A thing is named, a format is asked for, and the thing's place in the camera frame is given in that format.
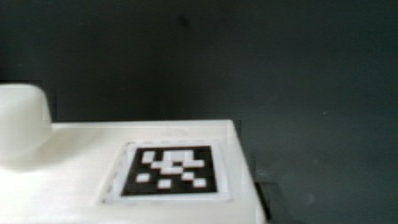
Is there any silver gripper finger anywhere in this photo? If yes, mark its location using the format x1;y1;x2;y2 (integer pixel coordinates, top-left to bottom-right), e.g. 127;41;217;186
256;182;302;224

